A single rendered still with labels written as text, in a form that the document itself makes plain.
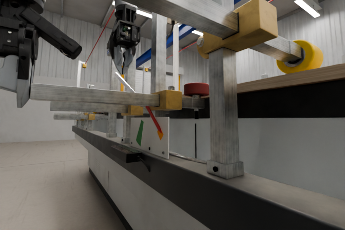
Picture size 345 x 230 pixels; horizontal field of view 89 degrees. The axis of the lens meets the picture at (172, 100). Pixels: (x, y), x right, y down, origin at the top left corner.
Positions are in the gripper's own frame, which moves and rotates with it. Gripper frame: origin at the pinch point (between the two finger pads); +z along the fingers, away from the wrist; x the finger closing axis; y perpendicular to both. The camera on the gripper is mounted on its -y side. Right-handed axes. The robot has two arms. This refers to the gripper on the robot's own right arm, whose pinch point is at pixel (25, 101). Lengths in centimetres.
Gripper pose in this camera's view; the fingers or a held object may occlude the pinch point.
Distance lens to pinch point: 43.3
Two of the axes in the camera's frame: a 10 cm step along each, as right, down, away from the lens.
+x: 5.5, -0.9, -8.3
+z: -0.1, 9.9, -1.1
